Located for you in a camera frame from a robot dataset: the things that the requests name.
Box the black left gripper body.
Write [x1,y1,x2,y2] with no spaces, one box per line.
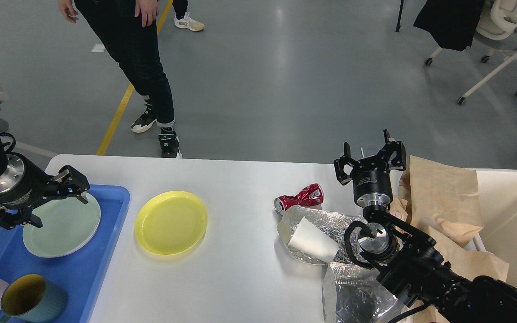
[0,153,53,210]

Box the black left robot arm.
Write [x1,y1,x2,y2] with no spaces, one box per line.
[0,132,90,230]

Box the white office chair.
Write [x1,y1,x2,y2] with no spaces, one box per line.
[425,0,517,105]

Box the person in dark jeans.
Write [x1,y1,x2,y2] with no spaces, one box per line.
[58,0,181,159]

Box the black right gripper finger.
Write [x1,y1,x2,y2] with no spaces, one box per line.
[373,130,407,172]
[333,142,360,186]

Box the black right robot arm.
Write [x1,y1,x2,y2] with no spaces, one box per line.
[333,130,517,323]

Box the crushed red soda can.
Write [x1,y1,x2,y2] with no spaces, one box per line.
[273,183,324,213]

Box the white paper cup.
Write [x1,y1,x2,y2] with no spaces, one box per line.
[289,218,339,262]

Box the black jacket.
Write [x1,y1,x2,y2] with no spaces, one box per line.
[414,0,485,51]

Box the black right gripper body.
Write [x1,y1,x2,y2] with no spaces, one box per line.
[350,158,393,207]

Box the white plastic bin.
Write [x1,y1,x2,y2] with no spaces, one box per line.
[464,168,517,304]

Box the pale green plate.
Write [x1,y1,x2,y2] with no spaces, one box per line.
[22,194,101,258]

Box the crumpled silver foil bag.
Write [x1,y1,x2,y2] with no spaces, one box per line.
[276,205,367,265]

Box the blue plastic tray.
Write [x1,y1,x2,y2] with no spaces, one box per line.
[0,185,131,323]

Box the brown paper bag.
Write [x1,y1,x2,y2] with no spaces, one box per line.
[390,155,509,323]

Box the yellow plastic plate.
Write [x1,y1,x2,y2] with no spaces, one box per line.
[135,191,209,256]

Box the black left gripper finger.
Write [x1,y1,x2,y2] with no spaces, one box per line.
[52,165,90,204]
[0,204,43,230]

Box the dark teal mug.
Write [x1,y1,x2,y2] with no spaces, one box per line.
[0,273,68,323]

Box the silver foil bag front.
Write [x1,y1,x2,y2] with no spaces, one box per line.
[322,262,406,323]

